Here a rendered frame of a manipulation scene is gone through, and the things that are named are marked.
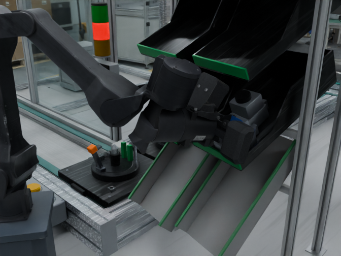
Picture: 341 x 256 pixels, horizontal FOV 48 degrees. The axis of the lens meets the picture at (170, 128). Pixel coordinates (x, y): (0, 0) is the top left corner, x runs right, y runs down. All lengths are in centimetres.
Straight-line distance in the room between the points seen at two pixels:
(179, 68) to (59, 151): 93
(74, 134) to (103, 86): 90
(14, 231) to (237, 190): 44
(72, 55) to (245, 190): 44
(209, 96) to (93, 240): 53
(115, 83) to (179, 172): 37
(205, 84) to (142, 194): 40
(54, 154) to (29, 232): 64
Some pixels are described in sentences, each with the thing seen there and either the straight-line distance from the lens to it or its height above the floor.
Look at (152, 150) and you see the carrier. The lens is 124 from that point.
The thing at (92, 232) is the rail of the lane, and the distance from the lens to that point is 98.
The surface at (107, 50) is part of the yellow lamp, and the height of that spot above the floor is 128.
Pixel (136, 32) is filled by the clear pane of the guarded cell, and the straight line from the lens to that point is 249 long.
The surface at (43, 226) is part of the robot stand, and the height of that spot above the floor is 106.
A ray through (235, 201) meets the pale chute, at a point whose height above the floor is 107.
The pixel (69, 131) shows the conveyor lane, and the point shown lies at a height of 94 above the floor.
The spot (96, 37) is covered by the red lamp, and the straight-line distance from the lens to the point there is 121.
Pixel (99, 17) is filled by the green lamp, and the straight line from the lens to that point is 120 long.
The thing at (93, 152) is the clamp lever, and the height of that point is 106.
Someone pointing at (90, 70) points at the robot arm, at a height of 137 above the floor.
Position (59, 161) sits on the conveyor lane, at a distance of 134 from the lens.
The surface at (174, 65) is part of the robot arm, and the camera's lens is 54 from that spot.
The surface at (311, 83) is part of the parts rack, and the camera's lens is 70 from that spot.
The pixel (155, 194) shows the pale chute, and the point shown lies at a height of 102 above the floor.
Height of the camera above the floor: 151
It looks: 23 degrees down
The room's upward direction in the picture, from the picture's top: straight up
